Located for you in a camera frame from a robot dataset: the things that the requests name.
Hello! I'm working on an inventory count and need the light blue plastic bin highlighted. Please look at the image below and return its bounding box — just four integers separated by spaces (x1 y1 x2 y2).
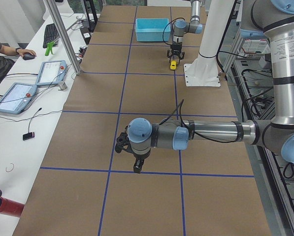
135 18 171 42

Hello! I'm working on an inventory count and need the black keyboard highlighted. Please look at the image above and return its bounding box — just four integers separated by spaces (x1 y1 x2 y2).
43 23 60 49

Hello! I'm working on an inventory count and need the teach pendant far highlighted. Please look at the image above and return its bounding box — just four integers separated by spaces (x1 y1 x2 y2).
35 60 67 86

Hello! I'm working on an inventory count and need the yellow beetle toy car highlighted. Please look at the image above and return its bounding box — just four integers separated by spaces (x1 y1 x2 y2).
170 60 177 70

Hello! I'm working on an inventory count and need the person's forearm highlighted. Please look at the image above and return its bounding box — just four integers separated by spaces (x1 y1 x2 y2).
0 45 19 56

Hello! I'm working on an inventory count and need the aluminium frame post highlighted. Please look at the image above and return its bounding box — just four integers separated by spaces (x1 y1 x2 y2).
45 0 81 75

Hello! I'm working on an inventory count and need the teach pendant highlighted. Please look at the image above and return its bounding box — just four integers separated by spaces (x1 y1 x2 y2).
35 60 67 86
0 83 37 115

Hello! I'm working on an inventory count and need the red water bottle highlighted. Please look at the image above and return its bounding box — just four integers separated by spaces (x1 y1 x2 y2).
0 197 25 217

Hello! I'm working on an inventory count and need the teach pendant near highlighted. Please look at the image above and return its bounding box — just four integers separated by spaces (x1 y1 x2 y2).
0 83 37 115

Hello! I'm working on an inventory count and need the small metal cylinder weight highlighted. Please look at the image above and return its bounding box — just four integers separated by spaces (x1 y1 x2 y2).
58 81 67 91

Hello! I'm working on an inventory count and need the brown paper table mat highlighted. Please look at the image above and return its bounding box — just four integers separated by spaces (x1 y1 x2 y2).
14 5 271 236

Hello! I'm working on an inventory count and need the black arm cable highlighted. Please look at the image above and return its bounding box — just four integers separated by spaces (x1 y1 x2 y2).
162 17 186 46
159 98 238 143

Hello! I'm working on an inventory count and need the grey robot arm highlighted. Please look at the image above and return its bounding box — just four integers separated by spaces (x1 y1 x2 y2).
165 0 203 64
115 0 294 173

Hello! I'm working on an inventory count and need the person's hand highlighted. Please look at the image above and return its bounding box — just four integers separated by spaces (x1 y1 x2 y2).
16 48 36 57

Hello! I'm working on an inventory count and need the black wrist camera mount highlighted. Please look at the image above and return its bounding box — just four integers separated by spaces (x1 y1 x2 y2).
114 126 132 153

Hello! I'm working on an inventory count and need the small black device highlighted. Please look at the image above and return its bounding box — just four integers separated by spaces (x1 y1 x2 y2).
22 132 35 141

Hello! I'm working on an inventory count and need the white camera pillar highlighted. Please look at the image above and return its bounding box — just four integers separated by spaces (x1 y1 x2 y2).
184 0 235 87

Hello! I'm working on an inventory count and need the green plastic tool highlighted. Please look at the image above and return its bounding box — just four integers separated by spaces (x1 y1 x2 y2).
44 41 57 56

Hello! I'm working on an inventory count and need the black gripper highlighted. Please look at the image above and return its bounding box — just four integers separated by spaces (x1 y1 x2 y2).
133 150 151 174
167 42 185 64

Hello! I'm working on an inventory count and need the black computer mouse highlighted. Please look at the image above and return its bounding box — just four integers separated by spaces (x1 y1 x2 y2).
22 53 35 60

